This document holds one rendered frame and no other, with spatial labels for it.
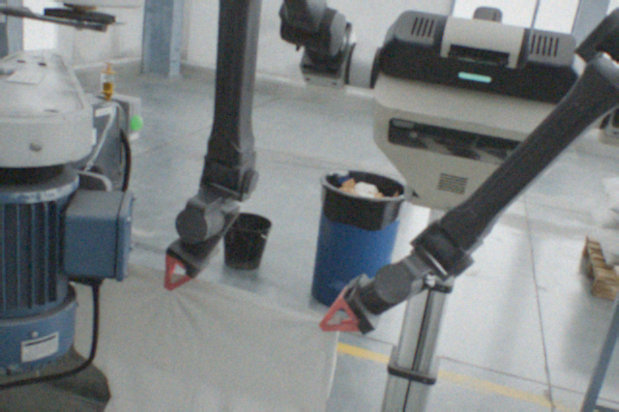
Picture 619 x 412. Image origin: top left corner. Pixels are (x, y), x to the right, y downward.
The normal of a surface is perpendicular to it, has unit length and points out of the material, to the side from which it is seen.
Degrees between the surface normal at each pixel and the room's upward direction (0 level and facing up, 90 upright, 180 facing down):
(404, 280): 77
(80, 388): 90
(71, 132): 90
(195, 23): 90
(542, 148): 96
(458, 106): 40
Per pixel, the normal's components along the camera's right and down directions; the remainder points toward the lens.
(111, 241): 0.15, 0.34
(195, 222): -0.32, 0.22
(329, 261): -0.64, 0.22
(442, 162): -0.29, 0.82
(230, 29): -0.39, 0.53
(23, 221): 0.50, 0.35
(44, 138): 0.66, 0.35
